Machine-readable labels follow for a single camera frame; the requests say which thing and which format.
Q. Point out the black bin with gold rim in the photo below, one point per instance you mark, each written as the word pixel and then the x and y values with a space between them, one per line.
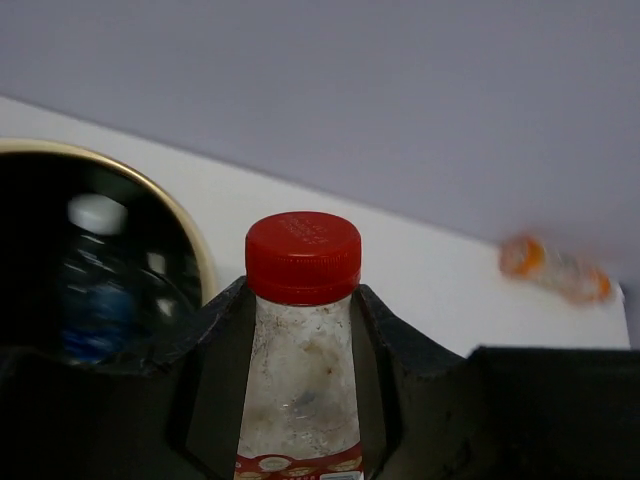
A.
pixel 38 179

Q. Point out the orange label plastic bottle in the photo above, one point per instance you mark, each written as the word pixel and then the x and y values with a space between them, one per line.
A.
pixel 528 259

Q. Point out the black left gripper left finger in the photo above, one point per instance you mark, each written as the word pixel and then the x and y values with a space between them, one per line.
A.
pixel 171 412

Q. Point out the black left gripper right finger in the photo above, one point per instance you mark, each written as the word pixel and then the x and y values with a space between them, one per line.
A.
pixel 498 413

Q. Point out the red cap red-label bottle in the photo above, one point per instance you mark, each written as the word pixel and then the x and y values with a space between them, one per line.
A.
pixel 300 416

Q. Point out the crushed clear blue-label bottle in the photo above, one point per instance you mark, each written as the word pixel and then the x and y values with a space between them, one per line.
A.
pixel 114 292

